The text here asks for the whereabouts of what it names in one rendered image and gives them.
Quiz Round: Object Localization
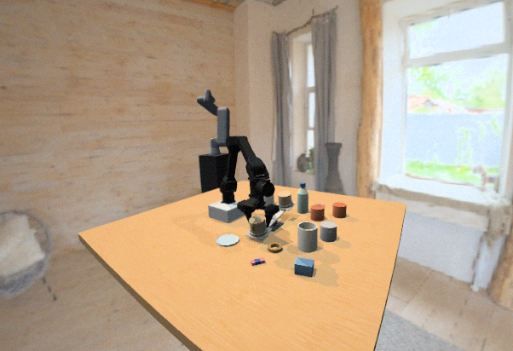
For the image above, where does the tan ring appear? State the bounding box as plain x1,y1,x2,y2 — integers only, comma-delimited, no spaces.
268,242,282,253

